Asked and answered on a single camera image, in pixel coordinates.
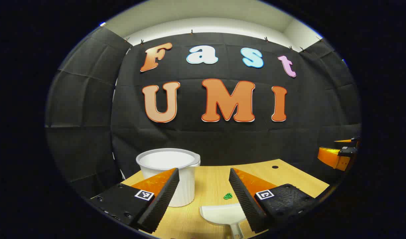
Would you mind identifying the white plastic dustpan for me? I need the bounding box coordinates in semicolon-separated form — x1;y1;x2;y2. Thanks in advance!
200;203;247;239

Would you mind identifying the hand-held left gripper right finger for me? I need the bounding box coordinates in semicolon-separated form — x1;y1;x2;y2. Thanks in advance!
229;168;318;233

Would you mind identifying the white ribbed garbage bin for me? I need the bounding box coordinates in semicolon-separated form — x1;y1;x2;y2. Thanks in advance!
136;148;201;207

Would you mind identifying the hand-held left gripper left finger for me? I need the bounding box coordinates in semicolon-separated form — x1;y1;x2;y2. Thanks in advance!
90;168;180;234

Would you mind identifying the wooden desktop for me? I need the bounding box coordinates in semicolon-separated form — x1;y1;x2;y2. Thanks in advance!
122;159;330;239

